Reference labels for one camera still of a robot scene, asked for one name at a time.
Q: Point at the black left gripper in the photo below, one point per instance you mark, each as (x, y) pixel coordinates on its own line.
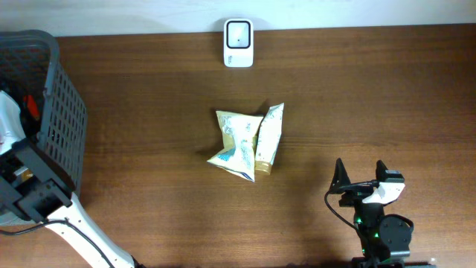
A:
(28, 173)

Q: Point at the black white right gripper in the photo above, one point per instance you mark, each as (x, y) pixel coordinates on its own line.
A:
(357, 198)

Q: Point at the leaf pattern cream tube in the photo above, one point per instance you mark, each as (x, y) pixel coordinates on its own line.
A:
(269, 139)

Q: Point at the cream blue snack bag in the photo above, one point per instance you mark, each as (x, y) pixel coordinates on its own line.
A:
(239, 138)

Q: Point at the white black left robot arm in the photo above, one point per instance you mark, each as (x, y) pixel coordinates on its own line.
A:
(77, 229)

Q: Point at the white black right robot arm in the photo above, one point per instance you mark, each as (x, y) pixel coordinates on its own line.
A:
(385, 238)

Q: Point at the white barcode scanner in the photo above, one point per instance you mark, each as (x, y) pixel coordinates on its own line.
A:
(238, 43)

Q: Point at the grey plastic basket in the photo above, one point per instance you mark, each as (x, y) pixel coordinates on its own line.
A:
(39, 102)

